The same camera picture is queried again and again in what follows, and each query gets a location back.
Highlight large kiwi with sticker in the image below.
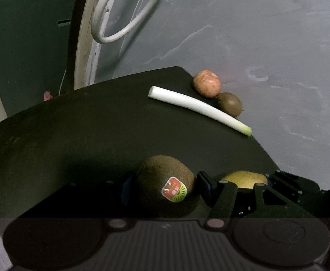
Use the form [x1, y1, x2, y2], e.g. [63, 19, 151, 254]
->
[132, 155, 197, 218]

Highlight red apple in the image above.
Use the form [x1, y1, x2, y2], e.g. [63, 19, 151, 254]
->
[193, 69, 222, 98]

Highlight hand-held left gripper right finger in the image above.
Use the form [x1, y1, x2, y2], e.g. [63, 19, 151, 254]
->
[197, 170, 316, 230]

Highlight brown kiwi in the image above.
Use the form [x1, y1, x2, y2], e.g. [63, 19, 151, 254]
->
[216, 92, 243, 117]

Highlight dark green door panel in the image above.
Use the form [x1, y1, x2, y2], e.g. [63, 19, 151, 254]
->
[0, 0, 82, 117]

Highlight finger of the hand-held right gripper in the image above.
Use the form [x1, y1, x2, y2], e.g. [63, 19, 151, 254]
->
[266, 172, 279, 189]

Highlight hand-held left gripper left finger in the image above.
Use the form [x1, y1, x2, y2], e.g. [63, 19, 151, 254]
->
[27, 172, 136, 230]

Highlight white leek stalk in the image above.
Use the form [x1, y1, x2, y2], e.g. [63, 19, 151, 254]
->
[149, 86, 252, 136]

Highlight white cable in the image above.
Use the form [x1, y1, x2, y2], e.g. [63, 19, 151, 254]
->
[91, 0, 170, 44]

